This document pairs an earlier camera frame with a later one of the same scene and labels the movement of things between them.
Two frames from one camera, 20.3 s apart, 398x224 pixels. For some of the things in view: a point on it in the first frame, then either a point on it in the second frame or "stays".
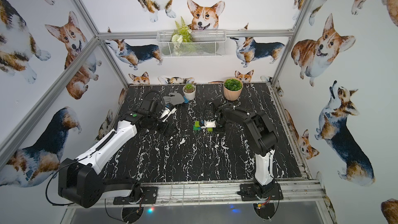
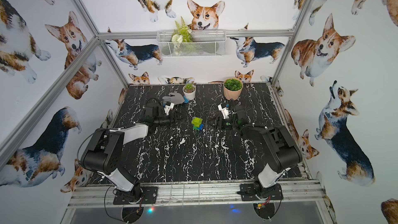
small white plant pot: (189, 91) stays
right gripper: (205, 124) to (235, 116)
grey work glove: (174, 98) stays
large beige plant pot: (232, 87) stays
